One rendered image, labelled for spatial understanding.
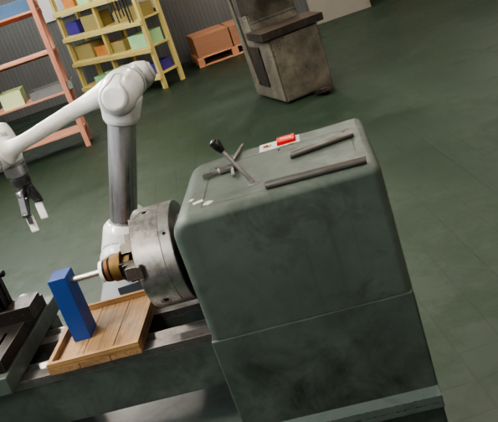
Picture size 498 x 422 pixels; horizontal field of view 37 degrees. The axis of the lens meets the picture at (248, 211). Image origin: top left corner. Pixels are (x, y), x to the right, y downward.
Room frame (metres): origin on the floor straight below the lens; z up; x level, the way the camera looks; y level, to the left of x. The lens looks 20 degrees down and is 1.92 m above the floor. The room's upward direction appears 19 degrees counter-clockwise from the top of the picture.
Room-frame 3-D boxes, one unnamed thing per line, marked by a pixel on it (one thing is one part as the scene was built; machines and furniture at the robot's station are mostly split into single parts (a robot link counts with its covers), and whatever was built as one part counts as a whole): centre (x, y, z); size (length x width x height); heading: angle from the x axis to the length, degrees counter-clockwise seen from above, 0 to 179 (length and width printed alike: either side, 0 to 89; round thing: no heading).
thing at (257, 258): (2.13, -0.11, 1.06); 0.59 x 0.48 x 0.39; 81
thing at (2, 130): (2.84, 0.80, 1.45); 0.13 x 0.11 x 0.16; 170
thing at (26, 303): (2.34, 0.87, 1.00); 0.20 x 0.10 x 0.05; 81
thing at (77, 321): (2.22, 0.63, 1.00); 0.08 x 0.06 x 0.23; 171
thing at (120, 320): (2.21, 0.56, 0.89); 0.36 x 0.30 x 0.04; 171
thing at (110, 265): (2.19, 0.44, 1.08); 0.09 x 0.09 x 0.09; 81
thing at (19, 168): (2.85, 0.79, 1.34); 0.09 x 0.09 x 0.06
